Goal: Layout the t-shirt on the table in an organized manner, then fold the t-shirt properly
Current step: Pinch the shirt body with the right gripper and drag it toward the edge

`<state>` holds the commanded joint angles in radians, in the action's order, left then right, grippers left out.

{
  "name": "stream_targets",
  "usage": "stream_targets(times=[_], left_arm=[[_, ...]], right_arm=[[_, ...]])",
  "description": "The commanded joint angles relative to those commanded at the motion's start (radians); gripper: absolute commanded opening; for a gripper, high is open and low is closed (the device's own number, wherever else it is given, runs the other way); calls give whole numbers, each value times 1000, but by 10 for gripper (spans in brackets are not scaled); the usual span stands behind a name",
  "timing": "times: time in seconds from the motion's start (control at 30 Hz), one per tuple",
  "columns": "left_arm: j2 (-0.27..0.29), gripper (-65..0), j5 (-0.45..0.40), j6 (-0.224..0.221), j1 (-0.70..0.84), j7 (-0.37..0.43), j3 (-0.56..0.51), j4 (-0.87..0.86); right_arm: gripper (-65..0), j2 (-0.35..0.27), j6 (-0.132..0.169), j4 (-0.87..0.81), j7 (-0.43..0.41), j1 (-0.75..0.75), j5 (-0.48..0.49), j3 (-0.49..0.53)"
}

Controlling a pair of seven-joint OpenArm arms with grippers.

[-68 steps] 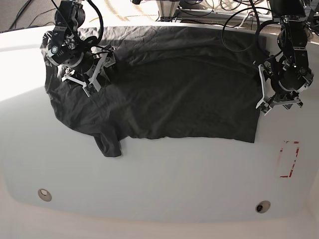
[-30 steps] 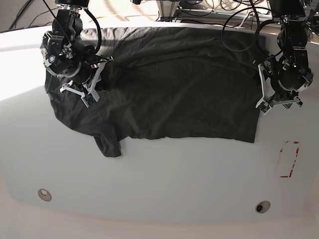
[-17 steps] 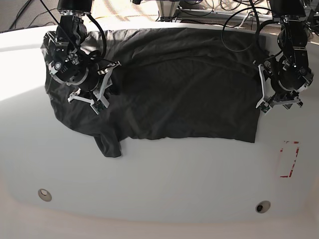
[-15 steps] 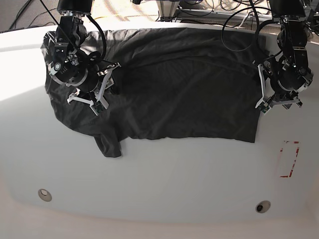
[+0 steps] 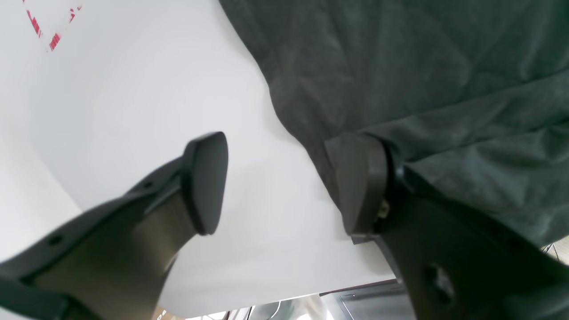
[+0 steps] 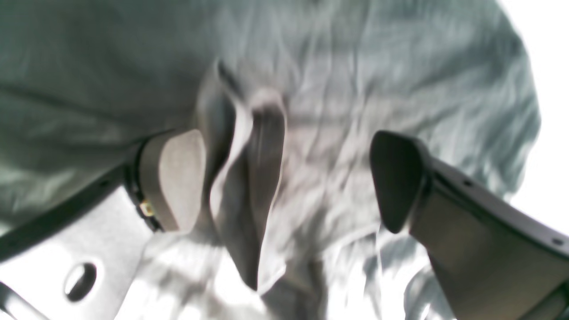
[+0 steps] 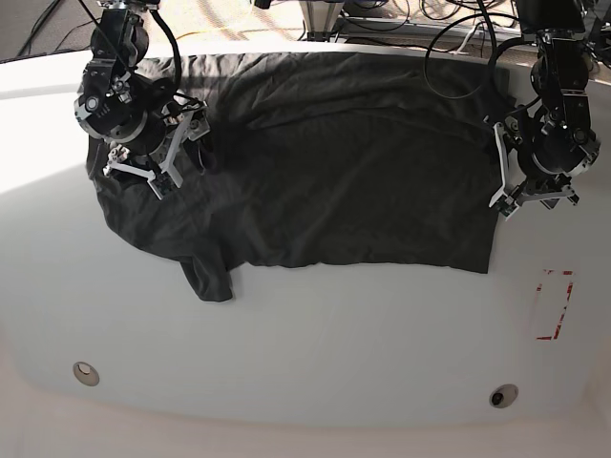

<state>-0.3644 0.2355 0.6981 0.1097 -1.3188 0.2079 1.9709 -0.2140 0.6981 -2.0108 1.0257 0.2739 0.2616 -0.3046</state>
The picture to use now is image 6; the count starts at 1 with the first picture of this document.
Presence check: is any dark grey t-shirt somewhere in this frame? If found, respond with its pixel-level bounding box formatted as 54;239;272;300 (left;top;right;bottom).
1;0;541;320

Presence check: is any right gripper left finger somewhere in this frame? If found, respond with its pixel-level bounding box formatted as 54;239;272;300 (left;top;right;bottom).
0;130;206;320

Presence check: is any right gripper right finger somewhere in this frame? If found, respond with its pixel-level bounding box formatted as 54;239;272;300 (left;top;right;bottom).
369;130;569;320

